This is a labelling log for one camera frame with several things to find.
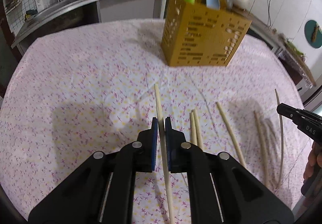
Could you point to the steel sink counter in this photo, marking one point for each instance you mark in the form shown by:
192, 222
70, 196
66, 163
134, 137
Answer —
75, 12

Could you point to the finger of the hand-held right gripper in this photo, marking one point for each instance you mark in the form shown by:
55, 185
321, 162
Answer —
301, 119

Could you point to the dark scrubbing cloth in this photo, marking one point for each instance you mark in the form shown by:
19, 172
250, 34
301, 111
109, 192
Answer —
31, 14

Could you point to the wooden chopstick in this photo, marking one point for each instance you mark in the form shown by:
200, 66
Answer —
198, 131
192, 128
260, 138
230, 133
282, 143
158, 105

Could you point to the person's right hand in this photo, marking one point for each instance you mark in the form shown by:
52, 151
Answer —
315, 161

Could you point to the grey spoon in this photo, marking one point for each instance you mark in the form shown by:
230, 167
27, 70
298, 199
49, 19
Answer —
229, 2

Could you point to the light blue plastic spoon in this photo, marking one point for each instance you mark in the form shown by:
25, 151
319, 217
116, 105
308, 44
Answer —
212, 0

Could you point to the pink floral tablecloth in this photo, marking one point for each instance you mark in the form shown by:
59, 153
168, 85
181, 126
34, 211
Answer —
88, 75

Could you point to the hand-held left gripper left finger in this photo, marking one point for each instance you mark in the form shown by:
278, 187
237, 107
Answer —
153, 143

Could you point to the green round cutting board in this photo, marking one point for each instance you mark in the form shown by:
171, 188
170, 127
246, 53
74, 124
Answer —
312, 34

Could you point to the yellow perforated utensil holder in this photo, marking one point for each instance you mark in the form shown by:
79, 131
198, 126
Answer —
201, 45

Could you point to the steel sink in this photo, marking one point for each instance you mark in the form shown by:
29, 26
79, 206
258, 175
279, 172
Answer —
57, 9

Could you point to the kitchen counter cabinet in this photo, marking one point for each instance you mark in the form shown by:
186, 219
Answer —
264, 30

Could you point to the green peppers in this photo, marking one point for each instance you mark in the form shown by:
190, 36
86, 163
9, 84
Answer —
295, 46

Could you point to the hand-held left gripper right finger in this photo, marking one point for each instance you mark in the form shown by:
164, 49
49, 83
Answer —
169, 143

